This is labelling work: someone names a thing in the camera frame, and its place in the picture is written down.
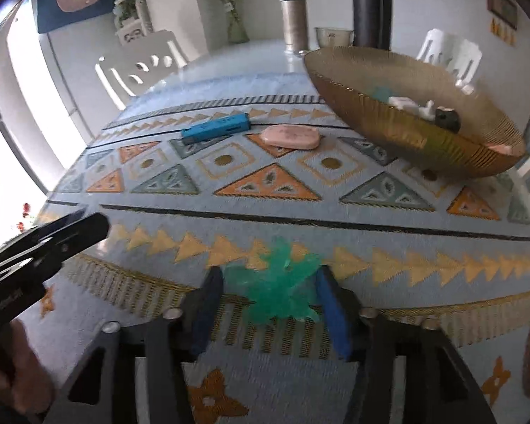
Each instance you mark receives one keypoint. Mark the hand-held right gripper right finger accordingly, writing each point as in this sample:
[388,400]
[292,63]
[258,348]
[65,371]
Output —
[333,313]

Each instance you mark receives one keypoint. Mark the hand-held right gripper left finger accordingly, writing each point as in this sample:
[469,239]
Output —
[205,313]

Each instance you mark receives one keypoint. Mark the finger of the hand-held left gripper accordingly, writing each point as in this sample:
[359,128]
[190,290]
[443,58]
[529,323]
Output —
[39,235]
[62,251]

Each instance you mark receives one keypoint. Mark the green spiky toy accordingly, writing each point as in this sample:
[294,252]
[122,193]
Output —
[278,287]

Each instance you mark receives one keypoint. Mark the gold ribbed bowl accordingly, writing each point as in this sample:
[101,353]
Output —
[415,141]

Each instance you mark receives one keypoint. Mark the white charger cube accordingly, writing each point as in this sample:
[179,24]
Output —
[402,103]

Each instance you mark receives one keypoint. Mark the person's left hand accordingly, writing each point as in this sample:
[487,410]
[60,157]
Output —
[17,371]

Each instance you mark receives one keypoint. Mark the patterned table mat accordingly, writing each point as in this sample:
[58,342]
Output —
[291,194]

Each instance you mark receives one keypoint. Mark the blue rectangular box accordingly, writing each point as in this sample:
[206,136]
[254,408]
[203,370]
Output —
[216,128]

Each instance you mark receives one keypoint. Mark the white plastic chair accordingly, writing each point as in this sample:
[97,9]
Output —
[137,66]
[450,57]

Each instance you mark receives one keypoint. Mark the small white object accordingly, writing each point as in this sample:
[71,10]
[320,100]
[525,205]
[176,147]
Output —
[426,109]

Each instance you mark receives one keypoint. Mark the teal small object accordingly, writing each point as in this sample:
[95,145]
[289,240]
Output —
[382,93]

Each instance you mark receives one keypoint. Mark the small dark round object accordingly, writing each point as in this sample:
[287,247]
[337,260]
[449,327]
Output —
[448,119]

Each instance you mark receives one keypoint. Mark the small pink object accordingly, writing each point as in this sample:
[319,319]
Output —
[501,149]

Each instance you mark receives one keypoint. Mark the white shelf with flowers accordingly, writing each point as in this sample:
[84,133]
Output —
[132,13]

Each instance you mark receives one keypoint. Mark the small glass bowl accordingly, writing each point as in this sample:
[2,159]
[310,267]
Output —
[333,37]

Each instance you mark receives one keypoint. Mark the grey cylindrical canister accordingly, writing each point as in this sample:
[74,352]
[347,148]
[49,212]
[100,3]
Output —
[294,22]

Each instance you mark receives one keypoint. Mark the glass vase with flowers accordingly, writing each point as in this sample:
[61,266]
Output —
[234,9]

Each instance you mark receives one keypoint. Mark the black water bottle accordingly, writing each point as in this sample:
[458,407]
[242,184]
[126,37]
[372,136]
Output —
[371,4]

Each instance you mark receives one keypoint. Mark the orange wall stickers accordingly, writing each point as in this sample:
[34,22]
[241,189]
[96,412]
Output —
[502,31]

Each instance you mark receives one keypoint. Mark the framed wall picture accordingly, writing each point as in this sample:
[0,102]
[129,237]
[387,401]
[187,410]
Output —
[501,4]

